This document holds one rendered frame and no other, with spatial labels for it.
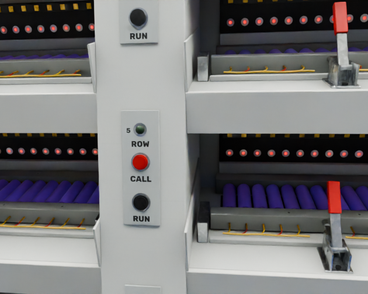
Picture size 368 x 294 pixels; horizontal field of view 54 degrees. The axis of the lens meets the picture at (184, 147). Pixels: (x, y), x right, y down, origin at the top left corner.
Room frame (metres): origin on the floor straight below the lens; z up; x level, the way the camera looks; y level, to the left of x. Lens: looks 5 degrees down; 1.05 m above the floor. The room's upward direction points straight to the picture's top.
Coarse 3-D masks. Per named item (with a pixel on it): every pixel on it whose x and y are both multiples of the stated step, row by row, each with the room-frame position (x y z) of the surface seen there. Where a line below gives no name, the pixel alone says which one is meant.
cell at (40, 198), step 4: (52, 180) 0.55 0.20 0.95; (48, 184) 0.54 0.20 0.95; (52, 184) 0.54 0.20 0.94; (56, 184) 0.54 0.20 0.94; (44, 188) 0.52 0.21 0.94; (48, 188) 0.53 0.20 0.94; (52, 188) 0.53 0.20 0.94; (40, 192) 0.51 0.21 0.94; (44, 192) 0.51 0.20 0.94; (48, 192) 0.52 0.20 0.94; (36, 196) 0.50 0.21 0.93; (40, 196) 0.50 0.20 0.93; (44, 196) 0.51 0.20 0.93; (48, 196) 0.52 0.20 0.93; (32, 200) 0.49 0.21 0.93; (36, 200) 0.49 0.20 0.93; (40, 200) 0.50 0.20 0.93; (44, 200) 0.50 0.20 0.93
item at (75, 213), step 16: (0, 208) 0.47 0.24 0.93; (16, 208) 0.47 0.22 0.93; (32, 208) 0.46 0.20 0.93; (48, 208) 0.46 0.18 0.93; (64, 208) 0.46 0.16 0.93; (80, 208) 0.46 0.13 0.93; (96, 208) 0.46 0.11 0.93; (16, 224) 0.45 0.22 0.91; (32, 224) 0.45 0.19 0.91; (48, 224) 0.45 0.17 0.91; (64, 224) 0.45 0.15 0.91; (80, 224) 0.45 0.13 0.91
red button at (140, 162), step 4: (136, 156) 0.37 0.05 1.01; (140, 156) 0.37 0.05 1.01; (144, 156) 0.37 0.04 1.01; (136, 160) 0.37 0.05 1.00; (140, 160) 0.37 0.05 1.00; (144, 160) 0.37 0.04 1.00; (136, 164) 0.37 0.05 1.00; (140, 164) 0.37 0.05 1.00; (144, 164) 0.37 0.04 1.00; (136, 168) 0.37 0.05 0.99; (140, 168) 0.37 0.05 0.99; (144, 168) 0.37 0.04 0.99
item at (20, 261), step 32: (0, 160) 0.58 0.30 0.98; (32, 160) 0.58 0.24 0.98; (64, 160) 0.57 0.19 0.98; (96, 160) 0.57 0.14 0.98; (0, 224) 0.47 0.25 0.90; (96, 224) 0.38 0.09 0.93; (0, 256) 0.41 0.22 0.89; (32, 256) 0.41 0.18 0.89; (64, 256) 0.40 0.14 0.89; (96, 256) 0.40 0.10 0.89; (0, 288) 0.41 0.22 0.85; (32, 288) 0.40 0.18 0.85; (64, 288) 0.40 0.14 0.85; (96, 288) 0.39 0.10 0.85
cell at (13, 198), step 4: (28, 180) 0.55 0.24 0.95; (20, 184) 0.54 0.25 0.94; (24, 184) 0.54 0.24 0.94; (28, 184) 0.54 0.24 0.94; (32, 184) 0.55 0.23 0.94; (16, 188) 0.53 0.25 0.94; (20, 188) 0.53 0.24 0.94; (24, 188) 0.53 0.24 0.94; (28, 188) 0.54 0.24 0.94; (12, 192) 0.52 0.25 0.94; (16, 192) 0.52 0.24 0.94; (20, 192) 0.52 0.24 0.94; (24, 192) 0.53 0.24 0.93; (8, 196) 0.51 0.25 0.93; (12, 196) 0.51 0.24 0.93; (16, 196) 0.51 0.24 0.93; (20, 196) 0.52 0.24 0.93; (4, 200) 0.50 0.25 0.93; (8, 200) 0.50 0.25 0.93; (12, 200) 0.50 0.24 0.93; (16, 200) 0.51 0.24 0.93
